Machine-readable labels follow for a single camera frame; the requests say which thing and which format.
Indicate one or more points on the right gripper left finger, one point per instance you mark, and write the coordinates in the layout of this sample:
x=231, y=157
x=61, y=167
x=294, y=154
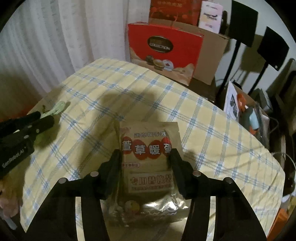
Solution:
x=101, y=183

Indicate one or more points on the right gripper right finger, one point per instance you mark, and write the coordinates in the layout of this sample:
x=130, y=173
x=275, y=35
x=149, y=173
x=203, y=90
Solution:
x=192, y=184

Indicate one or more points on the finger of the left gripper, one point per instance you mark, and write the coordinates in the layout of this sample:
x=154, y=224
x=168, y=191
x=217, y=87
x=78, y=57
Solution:
x=10, y=126
x=31, y=130

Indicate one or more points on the green plastic clip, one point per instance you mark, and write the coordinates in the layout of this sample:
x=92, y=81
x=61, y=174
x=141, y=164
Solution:
x=57, y=109

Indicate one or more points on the small snack packet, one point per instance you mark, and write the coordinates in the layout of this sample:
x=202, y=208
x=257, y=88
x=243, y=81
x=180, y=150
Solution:
x=147, y=193

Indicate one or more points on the person left hand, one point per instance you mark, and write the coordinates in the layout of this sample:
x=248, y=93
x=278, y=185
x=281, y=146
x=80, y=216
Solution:
x=9, y=196

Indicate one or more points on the yellow plaid tablecloth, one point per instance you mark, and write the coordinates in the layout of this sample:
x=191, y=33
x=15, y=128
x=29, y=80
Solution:
x=110, y=105

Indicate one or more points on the brown cardboard box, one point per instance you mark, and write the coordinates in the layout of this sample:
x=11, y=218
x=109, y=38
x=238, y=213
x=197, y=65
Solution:
x=211, y=53

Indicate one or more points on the brown sofa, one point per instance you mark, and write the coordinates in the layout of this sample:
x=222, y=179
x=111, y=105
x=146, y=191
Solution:
x=282, y=95

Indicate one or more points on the red gift box front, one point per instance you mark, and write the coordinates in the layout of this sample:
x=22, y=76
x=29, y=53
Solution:
x=169, y=51

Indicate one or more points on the red gift box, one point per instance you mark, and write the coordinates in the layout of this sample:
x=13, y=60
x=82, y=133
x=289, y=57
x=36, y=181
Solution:
x=169, y=51
x=184, y=11

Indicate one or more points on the right black speaker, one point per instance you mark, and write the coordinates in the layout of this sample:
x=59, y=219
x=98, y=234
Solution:
x=273, y=49

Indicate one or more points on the black speaker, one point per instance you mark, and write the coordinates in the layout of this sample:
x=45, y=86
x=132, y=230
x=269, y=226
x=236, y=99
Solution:
x=273, y=49
x=243, y=23

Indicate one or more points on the pink white small box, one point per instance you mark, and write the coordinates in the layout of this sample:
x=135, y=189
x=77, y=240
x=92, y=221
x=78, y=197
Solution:
x=210, y=16

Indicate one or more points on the red gift box top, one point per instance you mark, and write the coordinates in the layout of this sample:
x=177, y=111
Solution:
x=184, y=11

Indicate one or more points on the left black speaker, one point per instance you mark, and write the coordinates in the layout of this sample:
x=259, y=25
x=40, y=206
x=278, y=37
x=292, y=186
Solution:
x=243, y=23

